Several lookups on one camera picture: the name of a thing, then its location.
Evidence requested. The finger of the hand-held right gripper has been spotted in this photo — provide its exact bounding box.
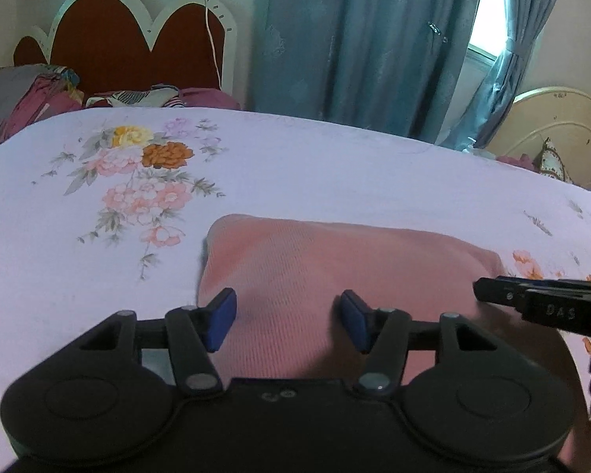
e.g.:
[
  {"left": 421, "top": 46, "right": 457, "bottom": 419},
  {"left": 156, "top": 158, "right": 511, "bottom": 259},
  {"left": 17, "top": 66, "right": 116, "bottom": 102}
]
[{"left": 474, "top": 276, "right": 591, "bottom": 307}]

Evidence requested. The patterned small cushion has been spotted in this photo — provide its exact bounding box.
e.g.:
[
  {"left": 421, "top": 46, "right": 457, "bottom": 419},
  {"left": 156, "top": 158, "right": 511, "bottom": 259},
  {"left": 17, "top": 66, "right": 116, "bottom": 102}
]
[{"left": 539, "top": 138, "right": 575, "bottom": 183}]

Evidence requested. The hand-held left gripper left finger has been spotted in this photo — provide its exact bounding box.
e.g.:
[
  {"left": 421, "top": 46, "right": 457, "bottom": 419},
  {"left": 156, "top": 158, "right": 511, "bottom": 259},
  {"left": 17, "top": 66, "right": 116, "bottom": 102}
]
[{"left": 71, "top": 287, "right": 238, "bottom": 397}]

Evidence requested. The window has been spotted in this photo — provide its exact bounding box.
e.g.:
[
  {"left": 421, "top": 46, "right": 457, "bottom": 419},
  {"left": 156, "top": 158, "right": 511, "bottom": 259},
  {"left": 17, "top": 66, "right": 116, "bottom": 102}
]
[{"left": 468, "top": 0, "right": 511, "bottom": 66}]

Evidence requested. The hanging thin cable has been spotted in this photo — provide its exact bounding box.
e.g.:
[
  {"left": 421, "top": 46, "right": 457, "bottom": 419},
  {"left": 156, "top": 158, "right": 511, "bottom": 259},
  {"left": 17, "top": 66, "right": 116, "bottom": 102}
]
[{"left": 204, "top": 0, "right": 223, "bottom": 92}]

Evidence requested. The tied blue curtain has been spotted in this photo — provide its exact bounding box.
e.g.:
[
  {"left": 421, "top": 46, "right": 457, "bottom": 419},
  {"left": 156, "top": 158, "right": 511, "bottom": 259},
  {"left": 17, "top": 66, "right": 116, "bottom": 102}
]
[{"left": 440, "top": 0, "right": 569, "bottom": 151}]

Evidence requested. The floral white bedsheet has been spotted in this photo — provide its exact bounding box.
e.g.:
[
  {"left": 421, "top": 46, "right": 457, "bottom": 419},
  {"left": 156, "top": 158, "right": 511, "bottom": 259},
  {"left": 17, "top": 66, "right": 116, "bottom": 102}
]
[{"left": 0, "top": 106, "right": 591, "bottom": 473}]

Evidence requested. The wide blue curtain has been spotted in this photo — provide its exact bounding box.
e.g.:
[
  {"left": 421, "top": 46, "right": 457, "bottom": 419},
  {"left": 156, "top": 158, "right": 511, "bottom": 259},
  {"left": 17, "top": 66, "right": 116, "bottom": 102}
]
[{"left": 250, "top": 0, "right": 488, "bottom": 145}]

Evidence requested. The pink knit garment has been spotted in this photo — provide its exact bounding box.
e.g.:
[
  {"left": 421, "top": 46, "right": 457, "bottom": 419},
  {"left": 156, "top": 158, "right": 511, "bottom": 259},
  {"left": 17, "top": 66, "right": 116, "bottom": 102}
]
[{"left": 197, "top": 213, "right": 591, "bottom": 473}]

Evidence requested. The patterned pillow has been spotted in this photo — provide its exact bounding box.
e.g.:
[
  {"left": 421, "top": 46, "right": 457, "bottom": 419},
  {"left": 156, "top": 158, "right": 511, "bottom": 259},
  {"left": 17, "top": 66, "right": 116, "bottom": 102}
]
[{"left": 85, "top": 85, "right": 188, "bottom": 108}]

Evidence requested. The magenta pillow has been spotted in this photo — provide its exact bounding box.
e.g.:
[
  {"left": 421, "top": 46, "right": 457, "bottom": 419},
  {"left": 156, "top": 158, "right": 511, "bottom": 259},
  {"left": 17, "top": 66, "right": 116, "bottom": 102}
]
[{"left": 179, "top": 87, "right": 241, "bottom": 110}]

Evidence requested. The red and white headboard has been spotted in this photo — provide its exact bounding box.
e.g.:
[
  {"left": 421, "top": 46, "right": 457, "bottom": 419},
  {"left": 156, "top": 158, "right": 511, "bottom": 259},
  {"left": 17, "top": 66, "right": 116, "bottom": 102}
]
[{"left": 14, "top": 0, "right": 240, "bottom": 109}]

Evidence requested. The cream metal bed frame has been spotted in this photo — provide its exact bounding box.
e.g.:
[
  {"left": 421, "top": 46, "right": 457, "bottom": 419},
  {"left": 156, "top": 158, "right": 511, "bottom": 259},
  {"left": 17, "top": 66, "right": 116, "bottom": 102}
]
[{"left": 485, "top": 87, "right": 591, "bottom": 193}]

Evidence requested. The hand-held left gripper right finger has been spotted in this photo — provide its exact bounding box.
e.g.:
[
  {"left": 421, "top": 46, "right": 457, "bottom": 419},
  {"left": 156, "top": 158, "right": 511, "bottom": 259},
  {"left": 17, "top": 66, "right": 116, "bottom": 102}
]
[{"left": 339, "top": 290, "right": 518, "bottom": 397}]

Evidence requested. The pile of grey pink clothes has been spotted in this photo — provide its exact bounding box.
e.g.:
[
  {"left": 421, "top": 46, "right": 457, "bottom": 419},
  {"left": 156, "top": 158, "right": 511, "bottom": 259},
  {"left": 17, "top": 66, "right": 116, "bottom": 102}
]
[{"left": 0, "top": 64, "right": 85, "bottom": 155}]

